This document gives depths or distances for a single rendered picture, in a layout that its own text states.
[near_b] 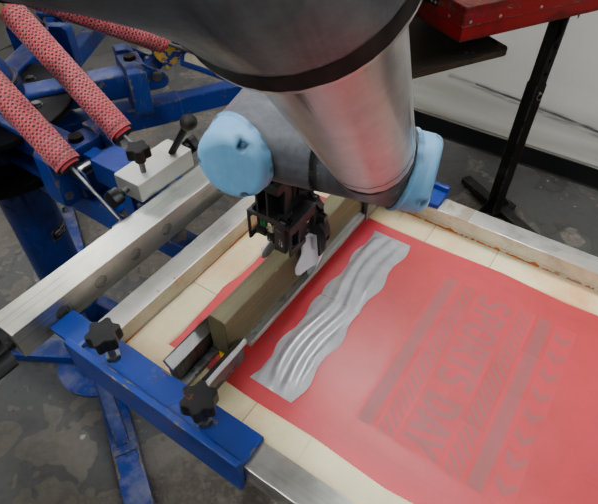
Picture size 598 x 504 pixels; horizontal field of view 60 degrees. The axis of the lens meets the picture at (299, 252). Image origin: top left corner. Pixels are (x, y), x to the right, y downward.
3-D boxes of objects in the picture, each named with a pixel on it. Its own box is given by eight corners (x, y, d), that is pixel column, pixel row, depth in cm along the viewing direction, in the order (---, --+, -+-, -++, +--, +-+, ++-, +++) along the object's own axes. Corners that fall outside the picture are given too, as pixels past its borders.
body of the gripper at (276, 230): (247, 239, 72) (240, 170, 64) (283, 205, 77) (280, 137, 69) (292, 262, 69) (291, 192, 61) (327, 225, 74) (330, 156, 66)
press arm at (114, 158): (187, 197, 94) (182, 175, 90) (163, 216, 90) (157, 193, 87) (120, 165, 100) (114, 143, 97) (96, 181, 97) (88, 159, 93)
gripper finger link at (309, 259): (290, 292, 78) (280, 245, 72) (312, 267, 81) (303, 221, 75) (307, 299, 76) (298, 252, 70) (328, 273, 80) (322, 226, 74)
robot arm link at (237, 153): (301, 150, 43) (340, 87, 50) (182, 125, 46) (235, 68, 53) (301, 219, 49) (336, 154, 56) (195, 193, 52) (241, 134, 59)
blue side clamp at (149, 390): (266, 457, 66) (263, 432, 61) (241, 491, 63) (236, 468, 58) (105, 345, 77) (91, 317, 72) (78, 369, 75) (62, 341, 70)
